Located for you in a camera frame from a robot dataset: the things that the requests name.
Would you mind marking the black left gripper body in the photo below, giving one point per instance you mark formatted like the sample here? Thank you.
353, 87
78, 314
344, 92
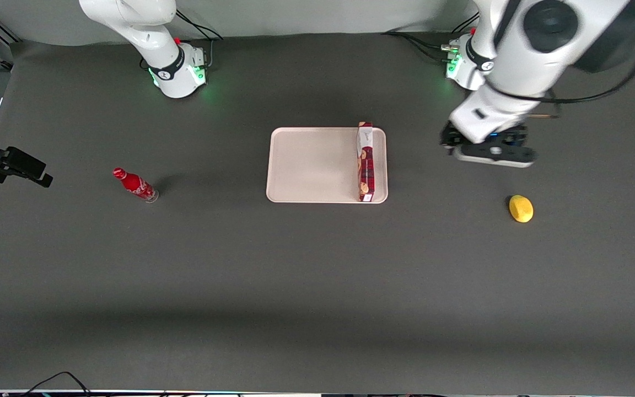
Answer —
450, 138

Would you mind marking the red cookie box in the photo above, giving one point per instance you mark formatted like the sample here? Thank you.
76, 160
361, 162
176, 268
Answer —
366, 165

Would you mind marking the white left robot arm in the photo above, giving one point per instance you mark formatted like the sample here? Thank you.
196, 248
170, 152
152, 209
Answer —
521, 60

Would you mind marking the pink rectangular plastic tray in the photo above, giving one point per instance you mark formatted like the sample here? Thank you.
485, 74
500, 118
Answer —
312, 165

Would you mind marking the yellow lemon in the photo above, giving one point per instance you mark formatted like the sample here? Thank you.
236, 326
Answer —
521, 209

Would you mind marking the red cola bottle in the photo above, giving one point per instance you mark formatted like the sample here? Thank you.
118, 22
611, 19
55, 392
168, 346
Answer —
133, 183

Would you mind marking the dark grey table mat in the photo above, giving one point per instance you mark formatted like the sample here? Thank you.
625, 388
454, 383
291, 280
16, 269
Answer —
317, 275

